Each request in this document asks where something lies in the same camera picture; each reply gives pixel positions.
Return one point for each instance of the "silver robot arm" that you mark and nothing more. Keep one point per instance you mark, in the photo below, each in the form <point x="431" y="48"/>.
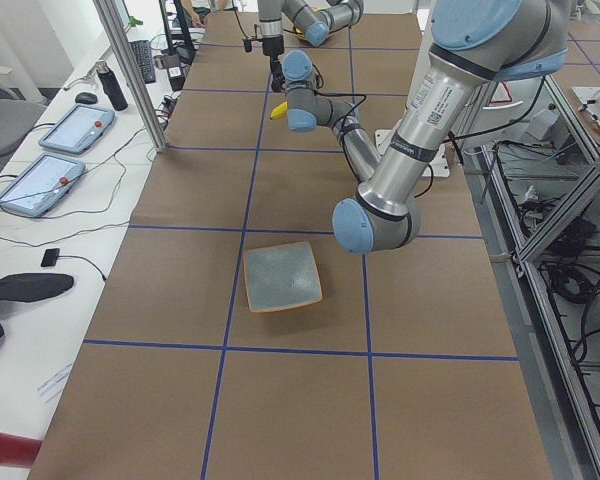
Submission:
<point x="473" y="42"/>
<point x="314" y="25"/>

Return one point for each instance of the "black computer mouse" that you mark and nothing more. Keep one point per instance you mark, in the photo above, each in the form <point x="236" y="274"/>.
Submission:
<point x="86" y="98"/>

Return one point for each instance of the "red cylinder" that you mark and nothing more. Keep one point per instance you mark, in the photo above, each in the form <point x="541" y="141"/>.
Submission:
<point x="17" y="451"/>

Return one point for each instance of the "black keyboard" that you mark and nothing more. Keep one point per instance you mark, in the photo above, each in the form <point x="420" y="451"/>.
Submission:
<point x="142" y="53"/>

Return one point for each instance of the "blue square ceramic plate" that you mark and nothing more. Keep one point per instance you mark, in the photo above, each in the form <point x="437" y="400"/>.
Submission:
<point x="281" y="277"/>

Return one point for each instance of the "lower blue teach pendant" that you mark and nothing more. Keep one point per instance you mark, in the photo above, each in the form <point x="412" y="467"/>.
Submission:
<point x="41" y="185"/>

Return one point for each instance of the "upper blue teach pendant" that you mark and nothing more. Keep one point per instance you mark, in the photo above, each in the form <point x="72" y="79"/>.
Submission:
<point x="78" y="129"/>

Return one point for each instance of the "blue teach pendant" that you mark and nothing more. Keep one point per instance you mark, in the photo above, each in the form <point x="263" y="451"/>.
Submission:
<point x="78" y="129"/>
<point x="41" y="185"/>

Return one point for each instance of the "small black device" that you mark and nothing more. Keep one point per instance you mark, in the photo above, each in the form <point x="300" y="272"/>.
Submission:
<point x="50" y="257"/>

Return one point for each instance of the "black water bottle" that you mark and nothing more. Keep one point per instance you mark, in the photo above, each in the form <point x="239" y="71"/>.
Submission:
<point x="111" y="86"/>

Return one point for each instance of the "aluminium frame post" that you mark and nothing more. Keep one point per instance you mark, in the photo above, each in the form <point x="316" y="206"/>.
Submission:
<point x="115" y="32"/>

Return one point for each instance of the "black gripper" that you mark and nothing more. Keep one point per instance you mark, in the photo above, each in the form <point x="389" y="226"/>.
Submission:
<point x="271" y="48"/>

